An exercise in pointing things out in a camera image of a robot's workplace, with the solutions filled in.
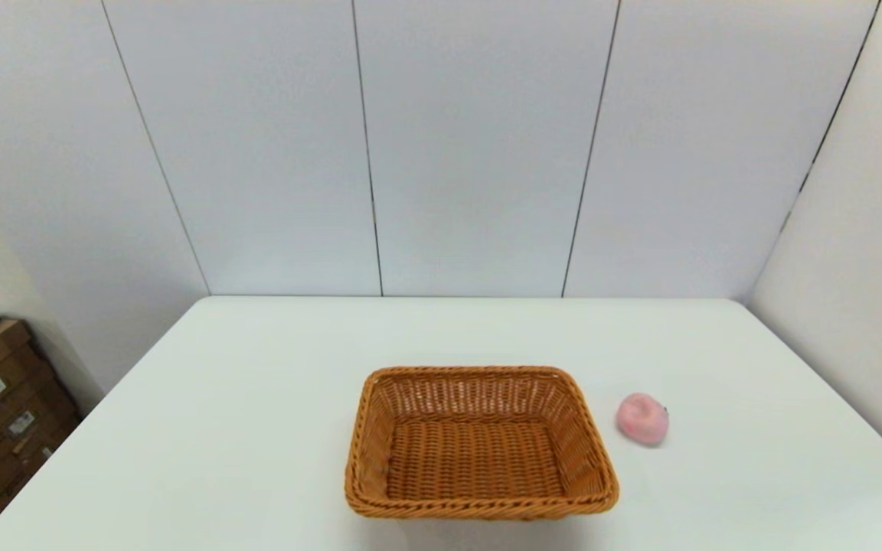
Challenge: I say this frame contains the pink peach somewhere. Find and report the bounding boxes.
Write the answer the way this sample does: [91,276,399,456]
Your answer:
[616,393,670,447]

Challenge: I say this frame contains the brown woven wicker basket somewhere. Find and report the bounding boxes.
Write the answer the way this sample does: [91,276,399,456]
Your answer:
[345,365,620,521]

